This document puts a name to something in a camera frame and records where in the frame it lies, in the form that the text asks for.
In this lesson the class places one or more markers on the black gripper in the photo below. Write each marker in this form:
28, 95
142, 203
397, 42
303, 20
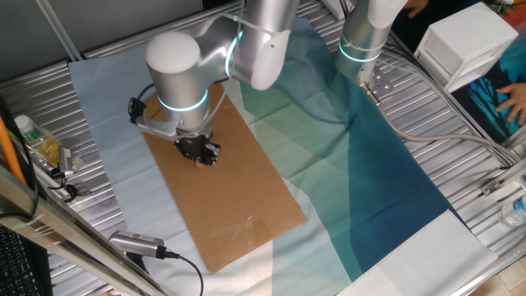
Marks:
197, 146

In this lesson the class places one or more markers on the white plastic drawer box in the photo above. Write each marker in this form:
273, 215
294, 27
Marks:
464, 45

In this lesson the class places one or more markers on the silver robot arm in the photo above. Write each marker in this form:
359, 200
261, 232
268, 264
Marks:
181, 74

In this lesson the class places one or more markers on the person right hand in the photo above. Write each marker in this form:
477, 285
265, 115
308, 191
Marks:
417, 7

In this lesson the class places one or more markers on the person left hand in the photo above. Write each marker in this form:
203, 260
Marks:
515, 103

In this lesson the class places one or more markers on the brown cardboard sheet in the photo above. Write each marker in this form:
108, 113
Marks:
230, 205

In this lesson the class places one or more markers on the clear tape patch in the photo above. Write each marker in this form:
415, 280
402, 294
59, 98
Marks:
255, 228

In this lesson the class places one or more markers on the blue green patchwork tablecloth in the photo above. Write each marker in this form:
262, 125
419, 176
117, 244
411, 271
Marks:
349, 185

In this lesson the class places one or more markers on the clear bottle with yellow liquid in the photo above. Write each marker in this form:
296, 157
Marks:
39, 141

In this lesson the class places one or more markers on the grey metal pole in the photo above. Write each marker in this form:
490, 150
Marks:
57, 29

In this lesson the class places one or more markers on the orange rod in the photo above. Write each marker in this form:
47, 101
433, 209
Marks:
8, 152

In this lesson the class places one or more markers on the black keyboard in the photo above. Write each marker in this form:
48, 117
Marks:
16, 263

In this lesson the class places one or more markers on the colourful sunset picture mat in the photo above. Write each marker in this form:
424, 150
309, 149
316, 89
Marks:
481, 107

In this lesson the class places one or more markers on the clear water bottle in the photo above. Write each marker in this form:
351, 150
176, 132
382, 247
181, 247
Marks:
513, 211

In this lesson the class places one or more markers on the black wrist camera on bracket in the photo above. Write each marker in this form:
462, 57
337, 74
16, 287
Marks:
137, 111

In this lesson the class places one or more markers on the silver exterior camera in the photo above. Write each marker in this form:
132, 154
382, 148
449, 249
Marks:
135, 243

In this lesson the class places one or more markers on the silver ribbed side camera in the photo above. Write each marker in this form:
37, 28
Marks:
65, 158

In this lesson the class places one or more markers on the metal camera clamp mount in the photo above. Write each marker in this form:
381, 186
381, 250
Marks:
70, 191

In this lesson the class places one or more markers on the aluminium frame rail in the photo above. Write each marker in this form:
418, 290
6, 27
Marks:
61, 242
513, 172
493, 273

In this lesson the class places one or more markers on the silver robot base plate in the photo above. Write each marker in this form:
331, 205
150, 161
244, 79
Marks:
382, 82

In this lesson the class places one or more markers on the silver corner bracket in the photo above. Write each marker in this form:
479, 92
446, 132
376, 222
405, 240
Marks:
492, 188

